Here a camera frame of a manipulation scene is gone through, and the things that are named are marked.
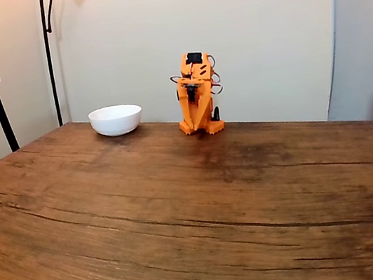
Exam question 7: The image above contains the white bowl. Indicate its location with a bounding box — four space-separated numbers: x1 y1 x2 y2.
87 100 146 141

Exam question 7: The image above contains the white backdrop sheet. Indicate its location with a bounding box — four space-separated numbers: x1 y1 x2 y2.
49 0 360 162

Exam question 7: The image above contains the black floor lamp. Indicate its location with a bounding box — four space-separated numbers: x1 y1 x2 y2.
37 0 115 128

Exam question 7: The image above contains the small black gripper camera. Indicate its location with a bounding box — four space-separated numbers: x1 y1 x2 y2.
186 84 201 104

